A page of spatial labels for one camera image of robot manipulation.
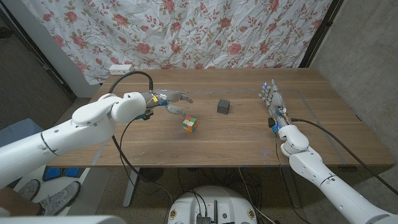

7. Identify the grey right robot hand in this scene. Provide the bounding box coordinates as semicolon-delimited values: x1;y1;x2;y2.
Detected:
259;78;292;127

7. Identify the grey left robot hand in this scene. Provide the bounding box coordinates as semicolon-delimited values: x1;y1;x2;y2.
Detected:
141;89;194;116

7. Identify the multicoloured Rubik's cube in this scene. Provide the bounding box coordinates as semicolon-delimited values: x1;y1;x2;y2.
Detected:
182;116;198;133

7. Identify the dark grey block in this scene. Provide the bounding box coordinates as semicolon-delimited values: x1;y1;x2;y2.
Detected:
216;98;231;115

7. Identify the white power strip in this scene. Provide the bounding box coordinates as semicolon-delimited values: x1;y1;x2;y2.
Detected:
108;63;135;76

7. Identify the floral backdrop cloth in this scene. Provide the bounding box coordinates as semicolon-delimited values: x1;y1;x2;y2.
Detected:
20;0;333;86

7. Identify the black round floor fan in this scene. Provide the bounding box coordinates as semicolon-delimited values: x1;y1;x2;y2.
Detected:
138;167;165;184

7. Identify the black backdrop stand pole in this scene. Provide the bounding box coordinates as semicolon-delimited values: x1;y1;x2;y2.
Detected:
298;0;345;68

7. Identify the grey table leg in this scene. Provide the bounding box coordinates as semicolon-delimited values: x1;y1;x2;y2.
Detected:
281;166;302;208

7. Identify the white table leg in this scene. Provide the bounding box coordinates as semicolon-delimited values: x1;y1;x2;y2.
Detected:
123;167;141;208

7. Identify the white robot torso base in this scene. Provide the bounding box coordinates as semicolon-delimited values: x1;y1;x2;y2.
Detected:
167;185;258;224

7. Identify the white floor platform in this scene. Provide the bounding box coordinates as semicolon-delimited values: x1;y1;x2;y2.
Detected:
14;166;112;216

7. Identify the blue foot pedal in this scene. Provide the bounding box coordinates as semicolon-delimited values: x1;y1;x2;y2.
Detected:
42;167;85;182

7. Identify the grey sneaker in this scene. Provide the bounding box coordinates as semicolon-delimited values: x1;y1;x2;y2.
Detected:
18;179;41;202
39;180;81;216

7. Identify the blue padded chair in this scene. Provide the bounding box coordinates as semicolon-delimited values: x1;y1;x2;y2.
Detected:
0;118;44;149

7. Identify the person's leg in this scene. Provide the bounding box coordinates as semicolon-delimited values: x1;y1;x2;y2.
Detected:
0;186;41;217

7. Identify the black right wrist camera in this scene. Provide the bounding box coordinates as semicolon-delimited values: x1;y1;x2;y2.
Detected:
268;117;279;134

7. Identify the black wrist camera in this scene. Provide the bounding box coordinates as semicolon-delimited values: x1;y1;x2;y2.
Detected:
268;117;279;134
136;108;155;121

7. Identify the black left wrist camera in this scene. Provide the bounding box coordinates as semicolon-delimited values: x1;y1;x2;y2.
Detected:
136;108;155;121

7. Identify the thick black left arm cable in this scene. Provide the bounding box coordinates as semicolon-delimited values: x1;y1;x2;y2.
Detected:
108;70;174;206

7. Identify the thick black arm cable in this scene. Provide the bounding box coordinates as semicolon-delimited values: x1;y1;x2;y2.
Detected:
108;70;174;206
291;118;398;196

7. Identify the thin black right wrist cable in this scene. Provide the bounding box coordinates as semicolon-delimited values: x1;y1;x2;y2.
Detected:
274;133;283;166

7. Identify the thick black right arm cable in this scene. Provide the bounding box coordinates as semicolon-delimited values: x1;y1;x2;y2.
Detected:
291;118;398;196

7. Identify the black wall frame bar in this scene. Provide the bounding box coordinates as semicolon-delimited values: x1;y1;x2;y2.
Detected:
0;6;78;101

